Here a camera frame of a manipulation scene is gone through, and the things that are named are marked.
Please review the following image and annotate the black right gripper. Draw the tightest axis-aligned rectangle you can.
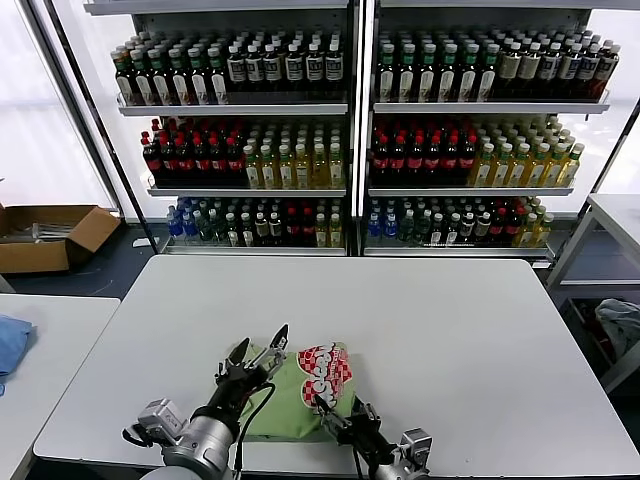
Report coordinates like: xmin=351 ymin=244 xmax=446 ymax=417
xmin=312 ymin=394 xmax=387 ymax=452

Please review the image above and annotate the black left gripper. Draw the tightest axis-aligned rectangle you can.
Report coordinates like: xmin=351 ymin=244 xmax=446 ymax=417
xmin=213 ymin=323 xmax=291 ymax=412

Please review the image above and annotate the light green t-shirt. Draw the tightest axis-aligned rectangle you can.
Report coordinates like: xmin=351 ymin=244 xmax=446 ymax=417
xmin=234 ymin=339 xmax=381 ymax=444

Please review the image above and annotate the yellow juice bottle green label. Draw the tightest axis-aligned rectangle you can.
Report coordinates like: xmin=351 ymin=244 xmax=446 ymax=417
xmin=277 ymin=144 xmax=295 ymax=191
xmin=490 ymin=143 xmax=515 ymax=190
xmin=508 ymin=143 xmax=531 ymax=190
xmin=473 ymin=143 xmax=497 ymax=190
xmin=543 ymin=143 xmax=567 ymax=190
xmin=243 ymin=144 xmax=262 ymax=191
xmin=327 ymin=142 xmax=346 ymax=191
xmin=558 ymin=142 xmax=586 ymax=190
xmin=311 ymin=143 xmax=329 ymax=191
xmin=294 ymin=144 xmax=312 ymax=191
xmin=260 ymin=144 xmax=279 ymax=191
xmin=525 ymin=143 xmax=550 ymax=190

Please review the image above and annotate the cola bottle red cap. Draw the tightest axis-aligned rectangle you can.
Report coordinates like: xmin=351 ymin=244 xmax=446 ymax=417
xmin=440 ymin=135 xmax=460 ymax=188
xmin=159 ymin=137 xmax=178 ymax=188
xmin=193 ymin=137 xmax=212 ymax=188
xmin=389 ymin=135 xmax=408 ymax=188
xmin=406 ymin=135 xmax=425 ymax=188
xmin=175 ymin=137 xmax=195 ymax=188
xmin=210 ymin=137 xmax=229 ymax=188
xmin=371 ymin=135 xmax=391 ymax=188
xmin=142 ymin=132 xmax=162 ymax=188
xmin=458 ymin=133 xmax=477 ymax=188
xmin=423 ymin=135 xmax=442 ymax=188
xmin=226 ymin=137 xmax=246 ymax=188

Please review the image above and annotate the blue cloth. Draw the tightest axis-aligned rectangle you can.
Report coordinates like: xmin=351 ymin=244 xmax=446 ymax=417
xmin=0 ymin=313 xmax=35 ymax=399

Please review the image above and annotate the brown cardboard box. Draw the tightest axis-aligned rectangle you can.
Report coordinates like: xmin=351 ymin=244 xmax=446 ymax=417
xmin=0 ymin=204 xmax=122 ymax=276

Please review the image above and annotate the black storage bin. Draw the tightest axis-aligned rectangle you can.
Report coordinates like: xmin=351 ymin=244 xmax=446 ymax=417
xmin=563 ymin=297 xmax=640 ymax=371

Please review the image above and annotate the grey metal shelving unit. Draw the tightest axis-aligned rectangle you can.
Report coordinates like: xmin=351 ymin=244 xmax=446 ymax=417
xmin=83 ymin=0 xmax=362 ymax=257
xmin=360 ymin=0 xmax=612 ymax=259

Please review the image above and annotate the metal rods bundle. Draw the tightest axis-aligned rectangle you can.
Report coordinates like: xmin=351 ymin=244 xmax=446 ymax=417
xmin=0 ymin=222 xmax=76 ymax=245

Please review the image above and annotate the dark tea bottle green cap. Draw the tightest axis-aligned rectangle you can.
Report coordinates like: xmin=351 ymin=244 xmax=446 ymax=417
xmin=458 ymin=43 xmax=479 ymax=105
xmin=437 ymin=43 xmax=458 ymax=105
xmin=207 ymin=46 xmax=228 ymax=106
xmin=152 ymin=48 xmax=172 ymax=107
xmin=377 ymin=43 xmax=398 ymax=105
xmin=114 ymin=46 xmax=136 ymax=107
xmin=478 ymin=43 xmax=500 ymax=105
xmin=417 ymin=43 xmax=438 ymax=105
xmin=133 ymin=48 xmax=154 ymax=107
xmin=189 ymin=47 xmax=209 ymax=107
xmin=170 ymin=48 xmax=191 ymax=107
xmin=397 ymin=43 xmax=418 ymax=105

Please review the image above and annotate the pale grey cloth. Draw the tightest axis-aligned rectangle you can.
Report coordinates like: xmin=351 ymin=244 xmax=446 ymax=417
xmin=594 ymin=298 xmax=640 ymax=359

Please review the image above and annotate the dark drink bottle white label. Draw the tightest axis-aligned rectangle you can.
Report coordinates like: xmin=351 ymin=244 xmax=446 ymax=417
xmin=263 ymin=43 xmax=283 ymax=96
xmin=226 ymin=44 xmax=247 ymax=96
xmin=304 ymin=43 xmax=325 ymax=96
xmin=324 ymin=42 xmax=345 ymax=96
xmin=284 ymin=43 xmax=304 ymax=96
xmin=245 ymin=44 xmax=265 ymax=96

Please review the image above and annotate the dark drink bottle beige label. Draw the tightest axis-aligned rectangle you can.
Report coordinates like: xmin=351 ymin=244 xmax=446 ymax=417
xmin=518 ymin=42 xmax=541 ymax=100
xmin=575 ymin=43 xmax=600 ymax=100
xmin=593 ymin=42 xmax=621 ymax=100
xmin=558 ymin=43 xmax=582 ymax=100
xmin=538 ymin=42 xmax=561 ymax=100
xmin=498 ymin=42 xmax=522 ymax=100

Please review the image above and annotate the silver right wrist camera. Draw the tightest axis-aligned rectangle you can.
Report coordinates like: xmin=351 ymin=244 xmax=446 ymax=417
xmin=399 ymin=428 xmax=434 ymax=469

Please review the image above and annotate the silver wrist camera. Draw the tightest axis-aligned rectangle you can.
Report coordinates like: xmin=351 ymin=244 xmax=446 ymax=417
xmin=137 ymin=398 xmax=184 ymax=446
xmin=399 ymin=428 xmax=434 ymax=469

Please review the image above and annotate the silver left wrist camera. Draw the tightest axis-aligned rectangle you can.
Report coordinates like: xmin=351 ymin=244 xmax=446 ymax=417
xmin=137 ymin=398 xmax=184 ymax=446

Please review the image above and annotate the white frame table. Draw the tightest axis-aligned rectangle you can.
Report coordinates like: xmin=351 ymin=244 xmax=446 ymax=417
xmin=543 ymin=193 xmax=640 ymax=396

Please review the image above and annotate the black window post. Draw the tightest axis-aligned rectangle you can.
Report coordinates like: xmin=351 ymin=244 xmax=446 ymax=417
xmin=589 ymin=96 xmax=640 ymax=197
xmin=27 ymin=0 xmax=157 ymax=251

